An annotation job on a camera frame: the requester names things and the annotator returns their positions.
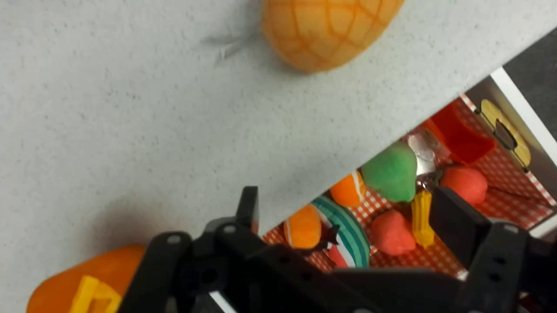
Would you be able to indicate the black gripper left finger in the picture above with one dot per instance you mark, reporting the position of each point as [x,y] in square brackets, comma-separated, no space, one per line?
[162,262]

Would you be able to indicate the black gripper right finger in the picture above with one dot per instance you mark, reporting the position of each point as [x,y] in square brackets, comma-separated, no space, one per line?
[458,227]

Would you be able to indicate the orange pineapple plush toy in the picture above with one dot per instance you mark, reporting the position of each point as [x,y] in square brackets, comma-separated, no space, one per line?
[331,36]

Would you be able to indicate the yellow fries toy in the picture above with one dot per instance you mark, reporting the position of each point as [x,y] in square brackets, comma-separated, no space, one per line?
[421,220]

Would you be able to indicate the red tomato toy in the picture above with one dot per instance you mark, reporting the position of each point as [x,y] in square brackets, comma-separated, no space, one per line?
[463,185]

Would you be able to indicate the red strawberry toy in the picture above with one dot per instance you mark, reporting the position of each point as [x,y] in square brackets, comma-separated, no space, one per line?
[391,234]

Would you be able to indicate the small yellow toy piece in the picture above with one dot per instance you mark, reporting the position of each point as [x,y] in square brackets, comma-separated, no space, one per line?
[92,296]

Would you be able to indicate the silver toy piece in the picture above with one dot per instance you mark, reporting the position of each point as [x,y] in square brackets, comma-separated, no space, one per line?
[423,150]

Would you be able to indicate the green toy fruit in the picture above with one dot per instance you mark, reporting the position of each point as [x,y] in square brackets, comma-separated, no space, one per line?
[390,173]

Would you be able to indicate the red toy cup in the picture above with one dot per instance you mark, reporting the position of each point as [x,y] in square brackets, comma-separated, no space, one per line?
[461,137]

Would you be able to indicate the green striped watermelon toy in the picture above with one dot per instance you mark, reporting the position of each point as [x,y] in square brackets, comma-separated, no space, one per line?
[350,232]

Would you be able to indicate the orange toy fruit piece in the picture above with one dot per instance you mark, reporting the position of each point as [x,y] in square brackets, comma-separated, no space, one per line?
[348,190]
[303,227]

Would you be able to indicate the red checkered basket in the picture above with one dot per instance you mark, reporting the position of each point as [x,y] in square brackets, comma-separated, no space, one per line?
[510,197]

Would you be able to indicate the orange plastic cup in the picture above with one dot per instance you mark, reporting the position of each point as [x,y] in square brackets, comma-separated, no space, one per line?
[62,290]

